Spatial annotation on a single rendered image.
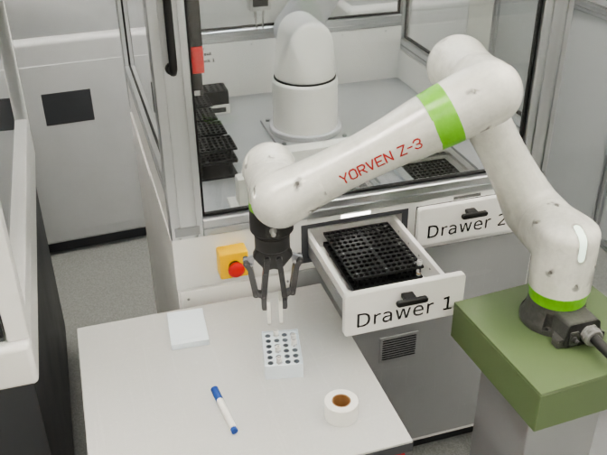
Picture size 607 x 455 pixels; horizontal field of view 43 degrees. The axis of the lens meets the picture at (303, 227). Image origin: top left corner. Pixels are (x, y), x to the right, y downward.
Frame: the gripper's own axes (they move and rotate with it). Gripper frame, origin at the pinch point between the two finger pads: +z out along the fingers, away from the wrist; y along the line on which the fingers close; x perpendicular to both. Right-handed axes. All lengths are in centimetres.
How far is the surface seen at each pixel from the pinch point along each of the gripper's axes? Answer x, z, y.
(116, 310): 125, 87, -59
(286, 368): -10.9, 8.3, 1.6
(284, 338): -1.2, 7.6, 2.1
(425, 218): 31, -3, 42
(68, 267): 160, 87, -85
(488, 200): 34, -5, 60
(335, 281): 6.3, -1.9, 14.7
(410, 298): -5.3, -4.1, 29.5
